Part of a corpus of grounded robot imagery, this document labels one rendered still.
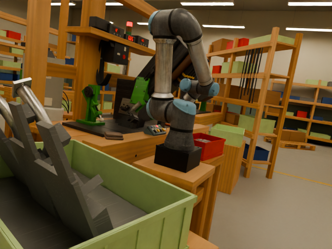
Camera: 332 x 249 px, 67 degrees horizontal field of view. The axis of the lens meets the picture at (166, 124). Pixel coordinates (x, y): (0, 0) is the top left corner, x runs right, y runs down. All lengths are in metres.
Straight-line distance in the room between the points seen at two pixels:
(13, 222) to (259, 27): 10.58
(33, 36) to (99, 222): 1.28
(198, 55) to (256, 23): 9.75
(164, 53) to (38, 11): 0.82
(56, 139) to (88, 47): 1.51
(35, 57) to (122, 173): 1.04
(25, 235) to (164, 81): 0.86
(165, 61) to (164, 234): 0.84
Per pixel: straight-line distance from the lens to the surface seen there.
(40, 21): 1.72
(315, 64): 10.62
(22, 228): 0.73
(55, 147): 0.46
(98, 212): 0.63
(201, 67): 1.28
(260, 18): 10.98
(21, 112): 0.61
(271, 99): 4.28
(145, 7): 2.46
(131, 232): 0.52
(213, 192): 1.94
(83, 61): 1.93
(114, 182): 0.89
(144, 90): 1.86
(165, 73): 1.24
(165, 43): 1.23
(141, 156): 1.54
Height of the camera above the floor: 1.23
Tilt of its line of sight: 9 degrees down
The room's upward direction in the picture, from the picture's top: 8 degrees clockwise
